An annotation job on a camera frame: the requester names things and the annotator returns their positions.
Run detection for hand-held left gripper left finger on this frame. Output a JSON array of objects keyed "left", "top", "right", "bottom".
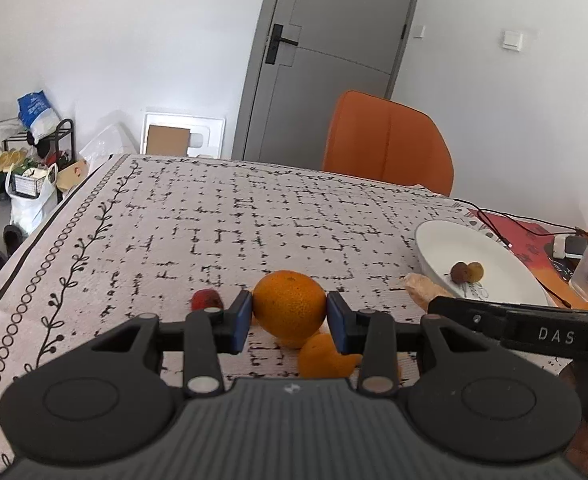
[{"left": 76, "top": 290, "right": 253, "bottom": 400}]

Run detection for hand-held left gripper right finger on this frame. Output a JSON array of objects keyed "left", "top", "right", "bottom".
[{"left": 326, "top": 292, "right": 500, "bottom": 396}]

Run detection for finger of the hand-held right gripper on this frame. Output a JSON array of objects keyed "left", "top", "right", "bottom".
[{"left": 426, "top": 296, "right": 508, "bottom": 342}]

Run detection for medium orange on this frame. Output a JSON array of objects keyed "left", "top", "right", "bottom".
[{"left": 298, "top": 332, "right": 364, "bottom": 380}]

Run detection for red fruit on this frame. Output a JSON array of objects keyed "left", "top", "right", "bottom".
[{"left": 190, "top": 289, "right": 223, "bottom": 311}]

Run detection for large orange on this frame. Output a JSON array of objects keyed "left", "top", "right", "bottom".
[{"left": 252, "top": 270, "right": 328, "bottom": 342}]

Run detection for peeled orange half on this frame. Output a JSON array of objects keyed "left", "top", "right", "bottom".
[{"left": 405, "top": 272, "right": 455, "bottom": 309}]

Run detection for white plate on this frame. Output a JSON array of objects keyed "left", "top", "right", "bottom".
[{"left": 415, "top": 220, "right": 550, "bottom": 307}]

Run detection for white charger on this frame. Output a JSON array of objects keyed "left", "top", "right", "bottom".
[{"left": 553, "top": 234, "right": 588, "bottom": 261}]

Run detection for red orange printed mat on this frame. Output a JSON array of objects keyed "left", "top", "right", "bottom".
[{"left": 466, "top": 210, "right": 588, "bottom": 312}]

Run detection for patterned white tablecloth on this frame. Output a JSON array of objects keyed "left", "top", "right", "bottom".
[{"left": 0, "top": 154, "right": 575, "bottom": 480}]

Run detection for orange chair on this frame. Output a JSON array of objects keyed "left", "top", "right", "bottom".
[{"left": 322, "top": 91, "right": 455, "bottom": 197}]

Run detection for white foam packaging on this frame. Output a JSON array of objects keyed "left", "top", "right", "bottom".
[{"left": 140, "top": 112, "right": 227, "bottom": 159}]

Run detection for brown cardboard sheet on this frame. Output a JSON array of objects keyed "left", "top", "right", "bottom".
[{"left": 146, "top": 125, "right": 192, "bottom": 156}]

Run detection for clear plastic bag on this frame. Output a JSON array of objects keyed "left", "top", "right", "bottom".
[{"left": 80, "top": 122, "right": 138, "bottom": 172}]

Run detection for white plastic bag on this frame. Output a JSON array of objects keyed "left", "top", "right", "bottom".
[{"left": 5, "top": 165, "right": 58, "bottom": 234}]

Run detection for black metal rack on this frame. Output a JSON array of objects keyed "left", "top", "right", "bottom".
[{"left": 0, "top": 119, "right": 75, "bottom": 202}]

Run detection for yellow slippers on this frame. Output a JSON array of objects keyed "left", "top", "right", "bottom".
[{"left": 0, "top": 149, "right": 28, "bottom": 174}]

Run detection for grey door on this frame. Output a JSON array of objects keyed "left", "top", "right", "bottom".
[{"left": 231, "top": 0, "right": 427, "bottom": 161}]

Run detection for blue white bag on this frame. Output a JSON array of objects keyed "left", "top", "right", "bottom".
[{"left": 17, "top": 91, "right": 61, "bottom": 139}]

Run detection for black cable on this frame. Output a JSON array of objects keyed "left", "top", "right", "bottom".
[
  {"left": 475, "top": 209, "right": 582, "bottom": 237},
  {"left": 453, "top": 199, "right": 513, "bottom": 249}
]

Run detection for black door handle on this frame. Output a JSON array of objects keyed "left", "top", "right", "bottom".
[{"left": 265, "top": 24, "right": 300, "bottom": 65}]

